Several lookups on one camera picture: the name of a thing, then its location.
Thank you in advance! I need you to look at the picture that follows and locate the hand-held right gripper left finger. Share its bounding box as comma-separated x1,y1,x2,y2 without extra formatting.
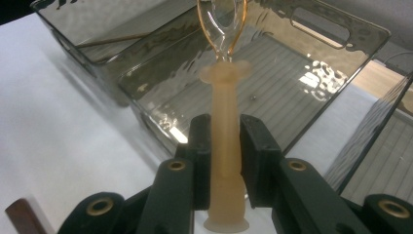
174,113,212,212

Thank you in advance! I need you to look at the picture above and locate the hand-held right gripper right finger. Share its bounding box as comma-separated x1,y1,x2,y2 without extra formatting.
239,113,284,210

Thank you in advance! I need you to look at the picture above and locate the clear spoon with amber handle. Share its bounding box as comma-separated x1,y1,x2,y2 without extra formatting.
196,0,253,234

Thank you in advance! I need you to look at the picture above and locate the smoky clear plastic bin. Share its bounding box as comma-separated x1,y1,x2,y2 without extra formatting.
30,0,208,109
323,71,413,209
117,0,393,158

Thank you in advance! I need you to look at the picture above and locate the brown wooden chopstick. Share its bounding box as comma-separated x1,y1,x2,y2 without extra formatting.
75,30,154,50

